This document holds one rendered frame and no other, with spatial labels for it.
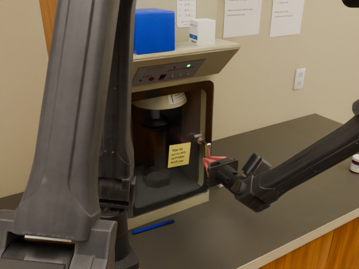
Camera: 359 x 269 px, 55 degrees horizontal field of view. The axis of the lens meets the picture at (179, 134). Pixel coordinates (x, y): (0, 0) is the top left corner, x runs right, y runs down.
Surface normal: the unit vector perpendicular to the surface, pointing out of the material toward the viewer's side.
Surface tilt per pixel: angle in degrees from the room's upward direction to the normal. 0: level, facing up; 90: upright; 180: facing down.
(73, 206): 61
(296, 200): 0
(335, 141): 54
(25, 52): 90
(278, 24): 90
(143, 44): 90
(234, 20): 90
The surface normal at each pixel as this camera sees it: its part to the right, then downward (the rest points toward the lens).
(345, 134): -0.85, -0.48
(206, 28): 0.39, 0.39
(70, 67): 0.04, -0.08
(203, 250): 0.00, -0.91
